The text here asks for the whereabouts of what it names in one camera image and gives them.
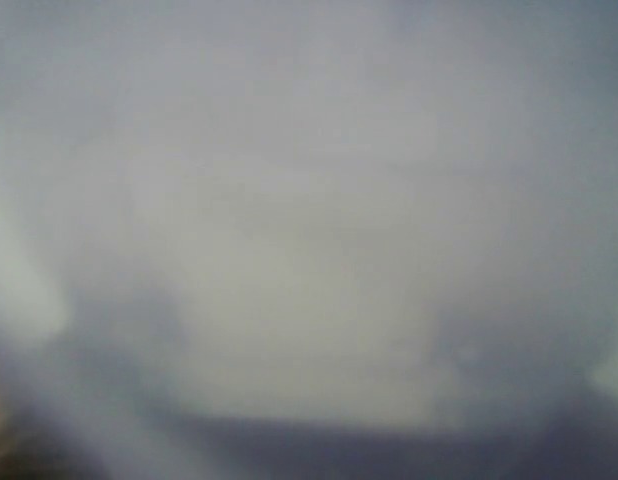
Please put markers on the clear plastic tall container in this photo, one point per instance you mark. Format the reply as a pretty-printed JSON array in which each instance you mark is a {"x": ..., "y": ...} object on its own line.
[{"x": 310, "y": 239}]

